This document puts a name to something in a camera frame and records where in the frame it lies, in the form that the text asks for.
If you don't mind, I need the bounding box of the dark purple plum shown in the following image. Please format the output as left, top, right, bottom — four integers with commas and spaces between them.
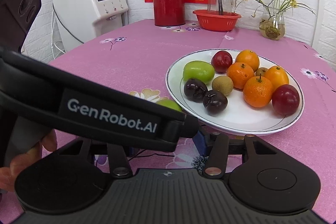
203, 90, 228, 115
183, 78, 208, 102

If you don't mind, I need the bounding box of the large green apple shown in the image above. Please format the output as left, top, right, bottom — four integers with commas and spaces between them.
156, 99, 182, 112

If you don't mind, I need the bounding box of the brown kiwi fruit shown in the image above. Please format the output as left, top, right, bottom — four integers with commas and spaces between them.
211, 76, 234, 96

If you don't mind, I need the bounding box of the orange tangerine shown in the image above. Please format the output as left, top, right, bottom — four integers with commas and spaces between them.
264, 65, 289, 90
243, 76, 274, 108
227, 62, 254, 90

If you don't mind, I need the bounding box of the red plum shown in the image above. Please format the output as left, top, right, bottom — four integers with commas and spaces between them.
211, 50, 233, 73
272, 84, 300, 115

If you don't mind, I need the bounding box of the person's left hand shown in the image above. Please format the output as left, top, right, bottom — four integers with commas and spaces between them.
0, 130, 58, 192

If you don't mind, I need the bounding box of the green apple on plate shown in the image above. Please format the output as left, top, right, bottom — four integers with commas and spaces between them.
183, 60, 215, 84

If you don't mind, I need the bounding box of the red plum on plate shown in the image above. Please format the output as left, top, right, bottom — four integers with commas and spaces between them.
211, 50, 233, 73

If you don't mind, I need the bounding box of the small brown longan on plate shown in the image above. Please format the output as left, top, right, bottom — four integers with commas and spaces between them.
255, 67, 268, 77

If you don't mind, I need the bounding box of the orange on plate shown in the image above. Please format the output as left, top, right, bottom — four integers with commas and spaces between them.
235, 50, 260, 72

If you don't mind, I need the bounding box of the white water dispenser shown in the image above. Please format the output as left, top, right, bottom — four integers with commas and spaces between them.
52, 0, 129, 52

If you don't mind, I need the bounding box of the red plastic basin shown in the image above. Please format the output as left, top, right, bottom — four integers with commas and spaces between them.
193, 10, 242, 32

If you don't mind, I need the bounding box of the glass vase with plant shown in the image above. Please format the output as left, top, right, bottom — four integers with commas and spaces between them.
236, 0, 315, 40

